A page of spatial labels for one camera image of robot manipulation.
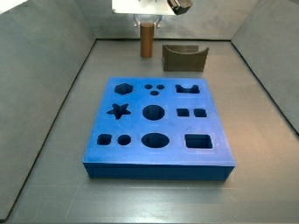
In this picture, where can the black curved holder stand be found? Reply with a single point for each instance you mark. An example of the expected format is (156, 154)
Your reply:
(184, 58)

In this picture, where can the blue shape sorting board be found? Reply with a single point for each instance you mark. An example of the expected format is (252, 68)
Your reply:
(158, 131)

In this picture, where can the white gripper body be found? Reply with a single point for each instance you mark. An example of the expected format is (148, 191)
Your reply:
(148, 7)

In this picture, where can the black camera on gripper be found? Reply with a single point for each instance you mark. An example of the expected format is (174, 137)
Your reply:
(179, 6)

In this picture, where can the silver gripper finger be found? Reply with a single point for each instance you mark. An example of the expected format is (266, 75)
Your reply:
(136, 23)
(158, 21)

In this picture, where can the brown wooden cylinder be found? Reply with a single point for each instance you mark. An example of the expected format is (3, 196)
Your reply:
(147, 33)

